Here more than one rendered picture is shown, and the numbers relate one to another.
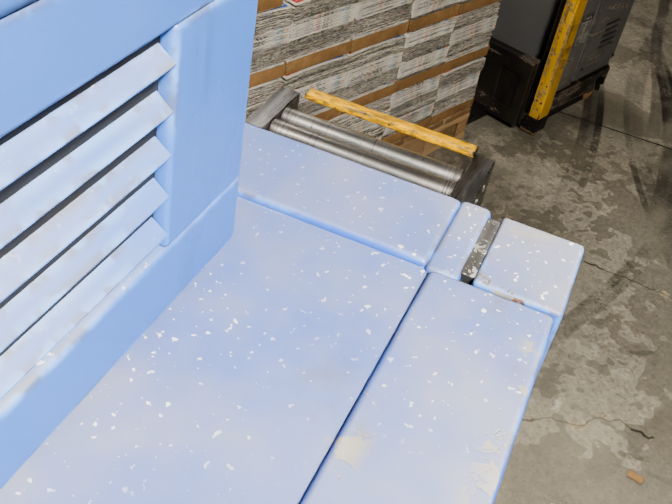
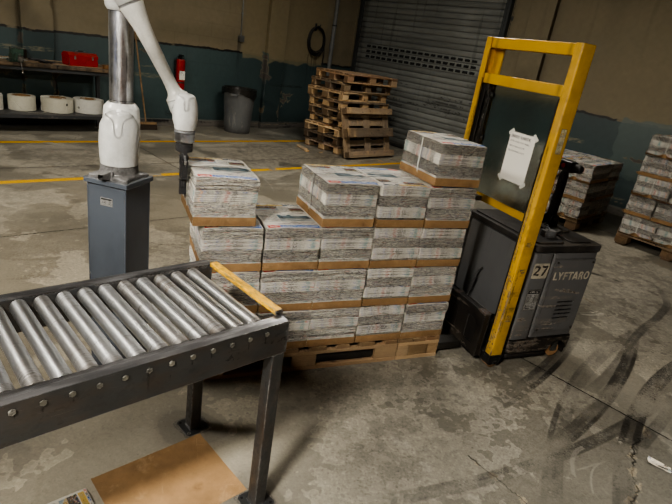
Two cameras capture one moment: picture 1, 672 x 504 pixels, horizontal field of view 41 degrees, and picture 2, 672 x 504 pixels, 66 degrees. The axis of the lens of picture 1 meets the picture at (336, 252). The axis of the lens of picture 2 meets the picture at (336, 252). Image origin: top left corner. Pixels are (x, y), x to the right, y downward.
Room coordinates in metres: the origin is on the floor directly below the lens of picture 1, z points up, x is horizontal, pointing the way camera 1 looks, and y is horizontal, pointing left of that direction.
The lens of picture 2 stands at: (0.52, -1.14, 1.66)
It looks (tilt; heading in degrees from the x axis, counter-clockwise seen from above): 21 degrees down; 29
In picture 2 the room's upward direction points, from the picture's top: 9 degrees clockwise
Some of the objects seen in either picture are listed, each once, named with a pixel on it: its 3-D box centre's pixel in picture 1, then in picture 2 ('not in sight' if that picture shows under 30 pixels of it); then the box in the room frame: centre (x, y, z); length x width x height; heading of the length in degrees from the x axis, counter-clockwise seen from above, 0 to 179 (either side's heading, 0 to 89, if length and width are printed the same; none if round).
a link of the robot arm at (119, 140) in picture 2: not in sight; (119, 137); (1.97, 0.77, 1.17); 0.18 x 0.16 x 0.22; 50
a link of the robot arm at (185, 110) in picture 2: not in sight; (185, 111); (2.20, 0.62, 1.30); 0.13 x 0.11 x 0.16; 50
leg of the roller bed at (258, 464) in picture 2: not in sight; (264, 430); (1.77, -0.29, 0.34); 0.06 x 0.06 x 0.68; 74
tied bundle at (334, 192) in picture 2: not in sight; (336, 194); (2.82, 0.16, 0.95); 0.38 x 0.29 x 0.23; 55
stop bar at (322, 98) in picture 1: (390, 121); (244, 286); (1.86, -0.06, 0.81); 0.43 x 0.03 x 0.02; 74
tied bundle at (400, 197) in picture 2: not in sight; (386, 196); (3.06, -0.02, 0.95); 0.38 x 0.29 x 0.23; 55
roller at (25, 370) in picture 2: not in sight; (12, 346); (1.16, 0.15, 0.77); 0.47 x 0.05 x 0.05; 74
